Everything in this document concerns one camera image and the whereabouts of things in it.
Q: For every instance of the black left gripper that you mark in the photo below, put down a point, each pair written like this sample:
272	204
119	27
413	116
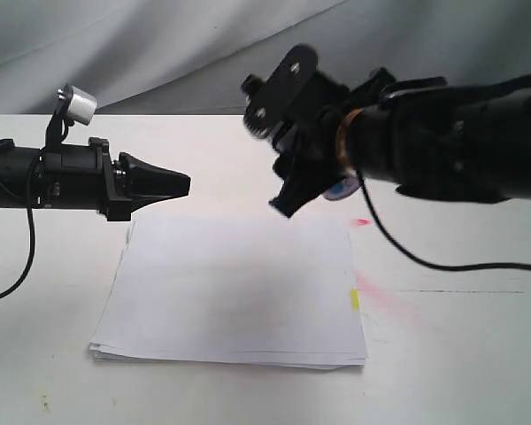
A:
83	177

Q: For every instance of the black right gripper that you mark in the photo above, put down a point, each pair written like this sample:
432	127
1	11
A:
305	143

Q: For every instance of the small silver metal can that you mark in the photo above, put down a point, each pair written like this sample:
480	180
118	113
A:
344	188

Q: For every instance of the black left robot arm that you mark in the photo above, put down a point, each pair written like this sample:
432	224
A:
19	175

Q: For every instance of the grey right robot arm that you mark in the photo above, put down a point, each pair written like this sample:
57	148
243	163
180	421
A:
433	140

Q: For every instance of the white paper stack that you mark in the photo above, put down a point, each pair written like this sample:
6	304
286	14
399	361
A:
248	290

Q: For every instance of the white backdrop cloth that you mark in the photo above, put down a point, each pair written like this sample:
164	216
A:
190	57

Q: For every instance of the yellow sticky tab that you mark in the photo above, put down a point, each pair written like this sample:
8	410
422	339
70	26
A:
354	299

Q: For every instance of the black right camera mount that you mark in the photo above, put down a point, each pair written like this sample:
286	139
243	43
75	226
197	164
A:
267	101

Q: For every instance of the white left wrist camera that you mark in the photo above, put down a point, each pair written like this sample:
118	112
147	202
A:
73	106

